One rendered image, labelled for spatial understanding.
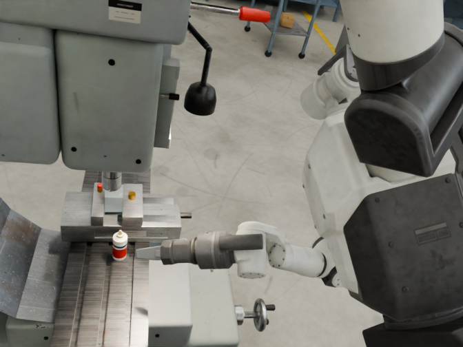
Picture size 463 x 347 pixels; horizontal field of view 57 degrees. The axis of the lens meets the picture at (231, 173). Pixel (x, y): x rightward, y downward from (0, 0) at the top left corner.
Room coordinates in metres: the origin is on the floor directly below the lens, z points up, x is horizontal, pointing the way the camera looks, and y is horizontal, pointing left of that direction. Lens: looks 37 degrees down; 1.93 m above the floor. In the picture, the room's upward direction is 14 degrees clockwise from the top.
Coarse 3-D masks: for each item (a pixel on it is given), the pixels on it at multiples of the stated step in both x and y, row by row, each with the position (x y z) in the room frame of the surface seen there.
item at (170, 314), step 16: (160, 272) 0.84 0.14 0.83; (176, 272) 0.86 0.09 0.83; (160, 288) 0.78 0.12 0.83; (176, 288) 0.80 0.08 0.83; (160, 304) 0.73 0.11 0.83; (176, 304) 0.74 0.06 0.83; (16, 320) 0.58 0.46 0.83; (160, 320) 0.68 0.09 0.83; (176, 320) 0.69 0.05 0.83; (192, 320) 0.71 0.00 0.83; (16, 336) 0.56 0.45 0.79; (32, 336) 0.57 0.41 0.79; (48, 336) 0.58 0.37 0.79; (160, 336) 0.67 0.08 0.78; (176, 336) 0.68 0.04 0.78
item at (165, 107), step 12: (168, 60) 0.82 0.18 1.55; (168, 72) 0.79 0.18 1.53; (168, 84) 0.79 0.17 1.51; (168, 108) 0.80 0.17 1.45; (156, 120) 0.79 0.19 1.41; (168, 120) 0.80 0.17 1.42; (156, 132) 0.79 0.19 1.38; (168, 132) 0.80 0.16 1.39; (156, 144) 0.79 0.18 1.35; (168, 144) 0.80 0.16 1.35
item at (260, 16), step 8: (192, 8) 0.72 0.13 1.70; (200, 8) 0.72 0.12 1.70; (208, 8) 0.73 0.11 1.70; (216, 8) 0.73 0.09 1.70; (224, 8) 0.74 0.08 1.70; (232, 8) 0.74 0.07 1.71; (240, 8) 0.74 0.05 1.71; (248, 8) 0.75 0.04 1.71; (240, 16) 0.74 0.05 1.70; (248, 16) 0.74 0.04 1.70; (256, 16) 0.75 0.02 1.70; (264, 16) 0.75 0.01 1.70
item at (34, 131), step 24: (0, 48) 0.62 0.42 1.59; (24, 48) 0.63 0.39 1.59; (48, 48) 0.65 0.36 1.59; (0, 72) 0.62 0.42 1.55; (24, 72) 0.63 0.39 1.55; (48, 72) 0.64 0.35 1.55; (0, 96) 0.61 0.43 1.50; (24, 96) 0.63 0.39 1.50; (48, 96) 0.64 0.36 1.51; (0, 120) 0.61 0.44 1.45; (24, 120) 0.62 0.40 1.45; (48, 120) 0.64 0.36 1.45; (0, 144) 0.61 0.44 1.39; (24, 144) 0.62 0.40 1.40; (48, 144) 0.64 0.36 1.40
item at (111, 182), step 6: (102, 174) 0.77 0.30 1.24; (108, 174) 0.76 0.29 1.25; (114, 174) 0.76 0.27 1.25; (120, 174) 0.78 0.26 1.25; (102, 180) 0.77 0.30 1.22; (108, 180) 0.76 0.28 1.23; (114, 180) 0.76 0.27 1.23; (120, 180) 0.78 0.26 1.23; (102, 186) 0.77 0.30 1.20; (108, 186) 0.76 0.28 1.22; (114, 186) 0.76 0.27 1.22; (120, 186) 0.78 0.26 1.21
